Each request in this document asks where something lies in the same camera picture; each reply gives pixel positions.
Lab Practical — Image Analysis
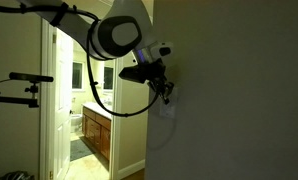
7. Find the bathroom window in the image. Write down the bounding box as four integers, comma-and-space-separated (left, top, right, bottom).
102, 65, 115, 92
71, 60, 85, 92

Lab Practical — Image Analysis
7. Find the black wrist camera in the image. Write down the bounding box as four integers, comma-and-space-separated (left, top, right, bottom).
118, 64, 149, 85

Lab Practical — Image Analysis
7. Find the white light switch plate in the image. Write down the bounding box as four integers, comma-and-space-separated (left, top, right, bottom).
158, 86, 180, 120

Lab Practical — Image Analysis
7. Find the black bar stereo camera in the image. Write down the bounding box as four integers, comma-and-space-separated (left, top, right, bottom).
8, 71, 55, 84

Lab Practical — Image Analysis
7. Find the white bathroom door frame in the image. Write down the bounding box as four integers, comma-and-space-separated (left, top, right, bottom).
38, 18, 59, 180

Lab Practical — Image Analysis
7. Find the white open bathroom door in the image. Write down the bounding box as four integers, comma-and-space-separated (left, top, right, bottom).
51, 28, 74, 180

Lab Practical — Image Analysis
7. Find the grey bathroom rug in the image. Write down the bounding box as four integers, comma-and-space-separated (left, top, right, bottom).
69, 137, 97, 162

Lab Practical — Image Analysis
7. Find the wooden bathroom vanity cabinet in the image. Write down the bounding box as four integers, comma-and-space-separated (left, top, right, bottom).
81, 102, 113, 162

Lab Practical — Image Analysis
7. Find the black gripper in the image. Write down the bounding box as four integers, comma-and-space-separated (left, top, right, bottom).
140, 59, 175, 105

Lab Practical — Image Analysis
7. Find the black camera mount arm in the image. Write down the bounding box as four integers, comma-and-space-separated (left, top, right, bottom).
0, 82, 41, 109

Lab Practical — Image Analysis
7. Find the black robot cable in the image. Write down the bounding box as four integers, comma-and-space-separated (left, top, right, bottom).
0, 2, 161, 118

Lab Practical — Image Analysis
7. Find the white toilet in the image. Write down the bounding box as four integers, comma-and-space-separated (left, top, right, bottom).
70, 112, 84, 134

